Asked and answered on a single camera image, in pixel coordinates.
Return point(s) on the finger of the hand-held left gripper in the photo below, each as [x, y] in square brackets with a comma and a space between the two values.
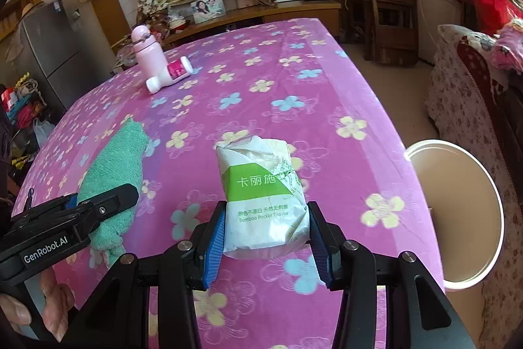
[71, 201]
[110, 202]

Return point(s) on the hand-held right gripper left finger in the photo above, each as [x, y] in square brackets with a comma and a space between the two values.
[213, 246]

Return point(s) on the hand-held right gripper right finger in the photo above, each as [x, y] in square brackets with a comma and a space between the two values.
[322, 251]

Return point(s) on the green towel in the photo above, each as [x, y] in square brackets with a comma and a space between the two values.
[118, 165]

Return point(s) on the green and white tissue pack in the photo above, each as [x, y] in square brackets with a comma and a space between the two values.
[261, 210]

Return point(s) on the white-rimmed waste bin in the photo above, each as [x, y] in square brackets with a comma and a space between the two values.
[457, 210]

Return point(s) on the person's left hand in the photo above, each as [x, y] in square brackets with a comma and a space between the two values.
[55, 304]

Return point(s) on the white plastic bag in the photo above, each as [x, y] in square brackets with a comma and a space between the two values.
[43, 132]

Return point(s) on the pile of colourful bags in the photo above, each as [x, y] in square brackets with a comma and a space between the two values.
[20, 112]

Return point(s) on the small white pink-label bottle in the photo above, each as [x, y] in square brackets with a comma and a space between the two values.
[173, 71]

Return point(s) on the pink bottle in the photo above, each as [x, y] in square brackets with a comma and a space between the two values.
[149, 54]

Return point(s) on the grey refrigerator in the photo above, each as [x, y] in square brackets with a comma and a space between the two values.
[57, 46]

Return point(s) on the pink floral tablecloth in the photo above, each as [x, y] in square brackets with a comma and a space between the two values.
[286, 87]

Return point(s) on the floral covered sofa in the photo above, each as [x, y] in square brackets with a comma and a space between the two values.
[461, 95]

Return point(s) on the framed photo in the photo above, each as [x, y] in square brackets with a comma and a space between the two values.
[208, 8]

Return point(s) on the wooden cabinet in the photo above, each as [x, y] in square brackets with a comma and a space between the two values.
[286, 11]

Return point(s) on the wooden chair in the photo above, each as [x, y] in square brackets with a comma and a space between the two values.
[388, 13]

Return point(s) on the pink cloth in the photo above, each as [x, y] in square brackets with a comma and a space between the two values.
[508, 48]

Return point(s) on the red bag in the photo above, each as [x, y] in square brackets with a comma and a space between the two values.
[496, 11]

